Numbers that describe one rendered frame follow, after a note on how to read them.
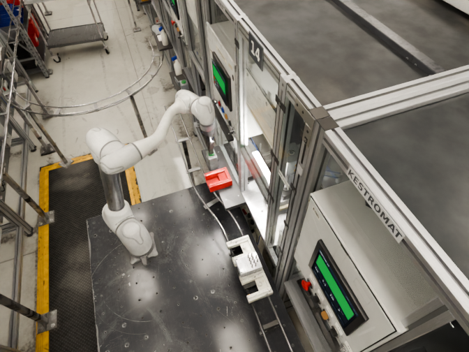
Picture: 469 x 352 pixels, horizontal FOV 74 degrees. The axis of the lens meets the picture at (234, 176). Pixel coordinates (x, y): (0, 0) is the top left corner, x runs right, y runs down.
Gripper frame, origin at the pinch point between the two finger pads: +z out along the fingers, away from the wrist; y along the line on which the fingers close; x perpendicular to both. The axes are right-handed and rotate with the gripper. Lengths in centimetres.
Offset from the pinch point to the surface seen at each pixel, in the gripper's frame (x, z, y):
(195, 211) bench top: 20.5, 39.1, -17.1
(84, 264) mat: 123, 106, 9
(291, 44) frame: -23, -94, -48
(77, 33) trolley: 100, 81, 374
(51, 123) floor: 150, 107, 213
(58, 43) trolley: 128, 81, 356
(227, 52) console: -10, -76, -16
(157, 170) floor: 42, 107, 91
